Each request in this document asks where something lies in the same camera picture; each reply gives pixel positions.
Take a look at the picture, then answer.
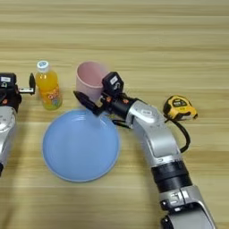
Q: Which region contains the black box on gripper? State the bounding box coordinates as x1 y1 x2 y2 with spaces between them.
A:
101 71 124 95
0 72 17 89

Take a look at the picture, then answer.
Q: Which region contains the pink plastic cup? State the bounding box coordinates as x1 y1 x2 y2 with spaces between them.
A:
74 61 110 104

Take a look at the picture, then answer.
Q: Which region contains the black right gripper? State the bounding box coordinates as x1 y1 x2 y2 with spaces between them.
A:
72 89 140 120

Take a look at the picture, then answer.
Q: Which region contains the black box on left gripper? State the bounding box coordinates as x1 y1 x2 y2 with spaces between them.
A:
0 72 17 89

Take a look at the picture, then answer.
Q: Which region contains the blue round plate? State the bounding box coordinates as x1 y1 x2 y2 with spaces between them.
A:
41 107 121 183

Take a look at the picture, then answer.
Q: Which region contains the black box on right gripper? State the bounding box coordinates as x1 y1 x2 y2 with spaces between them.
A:
101 71 124 95

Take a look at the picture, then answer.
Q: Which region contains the yellow black tape measure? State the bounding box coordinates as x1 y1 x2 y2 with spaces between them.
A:
163 95 199 122

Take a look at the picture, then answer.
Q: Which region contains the orange juice bottle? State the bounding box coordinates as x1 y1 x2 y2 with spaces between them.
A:
35 60 64 111

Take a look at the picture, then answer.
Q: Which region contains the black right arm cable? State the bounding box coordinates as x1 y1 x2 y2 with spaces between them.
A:
164 115 191 155

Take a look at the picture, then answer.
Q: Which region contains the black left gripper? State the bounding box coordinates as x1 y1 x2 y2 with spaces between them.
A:
0 72 37 113

